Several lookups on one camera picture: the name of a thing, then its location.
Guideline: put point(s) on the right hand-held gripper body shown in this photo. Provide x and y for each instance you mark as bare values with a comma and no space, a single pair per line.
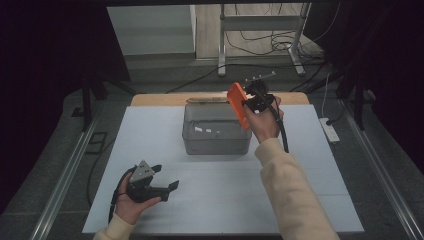
261,96

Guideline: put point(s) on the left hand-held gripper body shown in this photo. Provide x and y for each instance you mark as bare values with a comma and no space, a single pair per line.
141,185

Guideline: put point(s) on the orange phone case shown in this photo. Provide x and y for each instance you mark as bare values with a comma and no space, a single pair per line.
238,103

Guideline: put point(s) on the clear grey plastic storage box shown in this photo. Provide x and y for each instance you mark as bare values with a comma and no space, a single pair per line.
213,133

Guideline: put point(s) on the person's right hand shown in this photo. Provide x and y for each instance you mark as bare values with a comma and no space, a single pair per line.
263,125

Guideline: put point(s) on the person's left hand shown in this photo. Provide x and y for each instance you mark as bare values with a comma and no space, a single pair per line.
130,210

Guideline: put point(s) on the white table board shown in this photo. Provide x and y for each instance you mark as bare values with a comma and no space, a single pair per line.
206,200

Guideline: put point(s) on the grey metal stand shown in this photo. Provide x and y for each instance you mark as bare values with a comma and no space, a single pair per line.
260,23

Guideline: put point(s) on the wooden table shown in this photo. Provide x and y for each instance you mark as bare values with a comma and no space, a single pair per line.
156,99

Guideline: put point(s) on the white power strip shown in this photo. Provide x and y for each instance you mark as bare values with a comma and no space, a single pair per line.
330,130

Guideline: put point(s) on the black stand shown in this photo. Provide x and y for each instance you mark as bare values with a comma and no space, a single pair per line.
87,100
359,100

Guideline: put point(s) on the white cabinet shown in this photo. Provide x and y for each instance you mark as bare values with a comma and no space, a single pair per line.
150,30

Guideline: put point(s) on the aluminium floor rail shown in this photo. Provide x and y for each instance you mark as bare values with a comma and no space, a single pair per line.
63,183
383,173

